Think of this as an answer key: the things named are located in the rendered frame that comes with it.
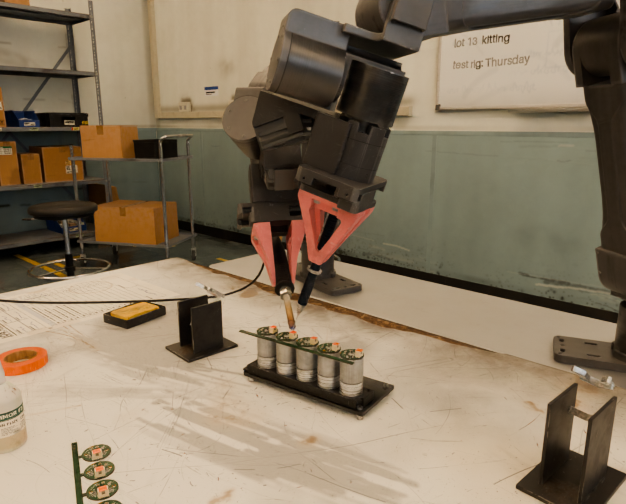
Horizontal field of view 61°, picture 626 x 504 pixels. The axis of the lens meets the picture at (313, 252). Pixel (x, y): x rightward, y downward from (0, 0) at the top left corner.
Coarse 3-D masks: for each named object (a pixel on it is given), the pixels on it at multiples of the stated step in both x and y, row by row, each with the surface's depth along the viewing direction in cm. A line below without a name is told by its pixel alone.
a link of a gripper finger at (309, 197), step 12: (300, 192) 53; (312, 192) 52; (324, 192) 52; (300, 204) 53; (312, 204) 53; (324, 204) 53; (336, 204) 51; (312, 216) 54; (348, 216) 51; (360, 216) 52; (312, 228) 54; (348, 228) 52; (312, 240) 55; (336, 240) 54; (312, 252) 56; (324, 252) 55
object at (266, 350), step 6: (264, 330) 61; (270, 336) 60; (258, 342) 60; (264, 342) 60; (270, 342) 60; (258, 348) 61; (264, 348) 60; (270, 348) 60; (258, 354) 61; (264, 354) 60; (270, 354) 60; (258, 360) 61; (264, 360) 60; (270, 360) 60; (258, 366) 61; (264, 366) 61; (270, 366) 61
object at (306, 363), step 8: (296, 344) 57; (296, 352) 58; (304, 352) 57; (296, 360) 58; (304, 360) 57; (312, 360) 57; (296, 368) 58; (304, 368) 57; (312, 368) 57; (296, 376) 58; (304, 376) 57; (312, 376) 57
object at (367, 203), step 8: (336, 192) 50; (368, 192) 51; (344, 200) 50; (360, 200) 49; (368, 200) 52; (344, 208) 50; (352, 208) 49; (360, 208) 50; (368, 208) 53; (320, 216) 56; (320, 224) 56; (352, 232) 56; (344, 240) 56; (336, 248) 56; (328, 256) 57
